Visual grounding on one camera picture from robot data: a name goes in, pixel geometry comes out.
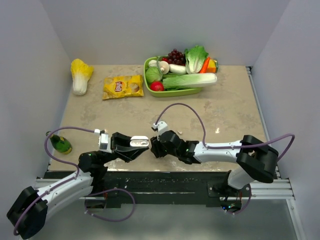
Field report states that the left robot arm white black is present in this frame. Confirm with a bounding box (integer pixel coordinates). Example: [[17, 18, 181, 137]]
[[6, 131, 149, 240]]

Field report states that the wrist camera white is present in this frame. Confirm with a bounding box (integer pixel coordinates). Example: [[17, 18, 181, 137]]
[[94, 128, 109, 152], [151, 121, 169, 136]]

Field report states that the green leafy lettuce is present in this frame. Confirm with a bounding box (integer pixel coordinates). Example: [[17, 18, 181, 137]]
[[184, 45, 209, 74]]

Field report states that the purple grapes bunch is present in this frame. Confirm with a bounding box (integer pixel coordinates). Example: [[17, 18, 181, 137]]
[[166, 48, 186, 66]]

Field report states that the orange carrot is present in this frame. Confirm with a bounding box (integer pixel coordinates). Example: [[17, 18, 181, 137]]
[[199, 57, 211, 74]]

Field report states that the round green cabbage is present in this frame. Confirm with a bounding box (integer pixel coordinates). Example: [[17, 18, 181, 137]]
[[145, 66, 163, 84]]

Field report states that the yellow napa cabbage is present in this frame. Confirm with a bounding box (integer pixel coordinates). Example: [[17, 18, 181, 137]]
[[70, 58, 94, 96]]

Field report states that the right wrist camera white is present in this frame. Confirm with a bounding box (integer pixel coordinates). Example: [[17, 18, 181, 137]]
[[151, 121, 169, 136]]

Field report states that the yellow Lays chips bag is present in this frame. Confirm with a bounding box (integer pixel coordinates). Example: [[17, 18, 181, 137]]
[[102, 75, 144, 100]]

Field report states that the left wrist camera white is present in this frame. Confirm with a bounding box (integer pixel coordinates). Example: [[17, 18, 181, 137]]
[[94, 128, 109, 152]]

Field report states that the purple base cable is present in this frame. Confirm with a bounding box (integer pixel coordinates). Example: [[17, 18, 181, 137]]
[[223, 184, 253, 216], [84, 187, 137, 223]]

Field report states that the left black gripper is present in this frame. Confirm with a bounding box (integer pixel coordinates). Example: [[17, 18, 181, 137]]
[[98, 132, 149, 165]]

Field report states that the orange pumpkin slice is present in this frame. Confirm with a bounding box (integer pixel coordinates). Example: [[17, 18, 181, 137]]
[[206, 59, 219, 74]]

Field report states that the green champagne bottle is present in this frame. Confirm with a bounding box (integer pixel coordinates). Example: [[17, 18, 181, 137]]
[[45, 131, 73, 155]]

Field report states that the green plastic basket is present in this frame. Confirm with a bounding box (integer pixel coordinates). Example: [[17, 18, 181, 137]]
[[142, 56, 202, 98]]

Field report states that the aluminium frame rail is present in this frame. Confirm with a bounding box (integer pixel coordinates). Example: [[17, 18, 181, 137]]
[[245, 65, 296, 201]]

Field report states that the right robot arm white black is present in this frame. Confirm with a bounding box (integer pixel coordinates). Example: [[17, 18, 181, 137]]
[[150, 130, 279, 197]]

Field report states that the white daikon radish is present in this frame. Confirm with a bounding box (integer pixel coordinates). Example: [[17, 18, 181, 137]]
[[169, 64, 187, 75]]

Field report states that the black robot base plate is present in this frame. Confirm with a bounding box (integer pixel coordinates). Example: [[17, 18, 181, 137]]
[[88, 171, 251, 210]]

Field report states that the red apple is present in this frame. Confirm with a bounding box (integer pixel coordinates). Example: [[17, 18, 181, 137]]
[[149, 81, 165, 92]]

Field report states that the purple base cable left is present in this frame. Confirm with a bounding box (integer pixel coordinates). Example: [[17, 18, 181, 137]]
[[84, 187, 137, 223]]

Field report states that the beige mushroom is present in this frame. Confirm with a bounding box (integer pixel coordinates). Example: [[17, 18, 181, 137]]
[[157, 61, 170, 75]]

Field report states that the long white green cabbage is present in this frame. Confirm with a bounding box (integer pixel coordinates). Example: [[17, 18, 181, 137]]
[[162, 73, 218, 90]]

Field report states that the white earbud charging case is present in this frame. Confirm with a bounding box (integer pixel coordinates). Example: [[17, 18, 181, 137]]
[[129, 135, 150, 148]]

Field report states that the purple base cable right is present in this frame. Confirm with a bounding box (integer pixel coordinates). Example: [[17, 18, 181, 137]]
[[223, 184, 253, 216]]

